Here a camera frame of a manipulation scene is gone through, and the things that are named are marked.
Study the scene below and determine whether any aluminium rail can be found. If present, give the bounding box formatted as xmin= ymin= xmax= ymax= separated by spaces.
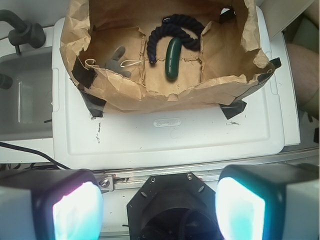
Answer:
xmin=94 ymin=147 xmax=320 ymax=193

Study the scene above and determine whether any grey plush toy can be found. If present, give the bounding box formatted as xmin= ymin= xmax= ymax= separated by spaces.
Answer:
xmin=104 ymin=45 xmax=132 ymax=78

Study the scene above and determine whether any dark blue rope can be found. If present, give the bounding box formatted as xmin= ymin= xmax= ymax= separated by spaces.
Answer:
xmin=146 ymin=13 xmax=208 ymax=65

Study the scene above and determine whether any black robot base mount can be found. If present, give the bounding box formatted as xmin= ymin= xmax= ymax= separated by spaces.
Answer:
xmin=126 ymin=172 xmax=223 ymax=240

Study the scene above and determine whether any dark grey faucet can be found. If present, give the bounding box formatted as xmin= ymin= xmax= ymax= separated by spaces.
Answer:
xmin=0 ymin=9 xmax=46 ymax=56

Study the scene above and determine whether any green plastic pickle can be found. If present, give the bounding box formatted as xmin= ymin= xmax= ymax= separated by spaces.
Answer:
xmin=165 ymin=37 xmax=182 ymax=81

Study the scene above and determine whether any brown paper bag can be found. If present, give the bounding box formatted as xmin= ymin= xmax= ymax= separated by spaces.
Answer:
xmin=60 ymin=0 xmax=281 ymax=118

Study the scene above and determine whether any white string loop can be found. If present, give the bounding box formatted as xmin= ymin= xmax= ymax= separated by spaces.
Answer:
xmin=84 ymin=58 xmax=146 ymax=69

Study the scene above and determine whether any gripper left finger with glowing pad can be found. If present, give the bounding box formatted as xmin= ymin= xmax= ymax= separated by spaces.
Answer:
xmin=0 ymin=169 xmax=104 ymax=240

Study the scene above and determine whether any black cable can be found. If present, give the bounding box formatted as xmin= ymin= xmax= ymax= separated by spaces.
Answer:
xmin=0 ymin=141 xmax=72 ymax=171

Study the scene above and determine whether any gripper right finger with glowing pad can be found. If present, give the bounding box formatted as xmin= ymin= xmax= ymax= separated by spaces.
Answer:
xmin=215 ymin=163 xmax=320 ymax=240

